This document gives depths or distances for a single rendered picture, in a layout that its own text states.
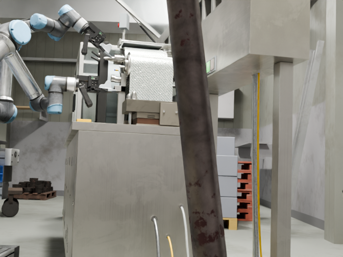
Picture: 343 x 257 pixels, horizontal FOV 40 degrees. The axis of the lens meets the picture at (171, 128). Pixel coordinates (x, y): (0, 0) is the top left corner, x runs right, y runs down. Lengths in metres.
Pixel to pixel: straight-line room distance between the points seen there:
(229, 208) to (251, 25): 4.00
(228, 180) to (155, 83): 3.24
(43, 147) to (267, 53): 9.07
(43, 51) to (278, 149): 9.36
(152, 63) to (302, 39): 0.94
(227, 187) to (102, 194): 3.54
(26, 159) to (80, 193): 8.54
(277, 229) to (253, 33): 0.76
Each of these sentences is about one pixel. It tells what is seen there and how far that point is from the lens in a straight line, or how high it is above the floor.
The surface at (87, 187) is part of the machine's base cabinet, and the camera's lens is 2.21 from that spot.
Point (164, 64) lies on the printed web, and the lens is 2.58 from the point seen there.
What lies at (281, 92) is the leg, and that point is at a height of 1.02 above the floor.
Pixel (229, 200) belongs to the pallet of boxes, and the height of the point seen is 0.34.
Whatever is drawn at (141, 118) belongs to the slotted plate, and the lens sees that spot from 2.32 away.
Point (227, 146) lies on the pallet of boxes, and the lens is 6.01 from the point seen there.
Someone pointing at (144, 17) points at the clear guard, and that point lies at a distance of 3.53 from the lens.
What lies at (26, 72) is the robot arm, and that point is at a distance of 2.51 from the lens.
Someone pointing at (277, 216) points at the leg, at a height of 0.53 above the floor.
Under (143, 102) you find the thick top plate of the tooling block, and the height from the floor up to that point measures 1.02.
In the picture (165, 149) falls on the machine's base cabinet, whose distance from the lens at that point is 2.26.
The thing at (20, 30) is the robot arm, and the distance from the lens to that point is 2.34.
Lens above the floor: 0.71
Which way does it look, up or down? 5 degrees up
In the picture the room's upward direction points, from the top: 2 degrees clockwise
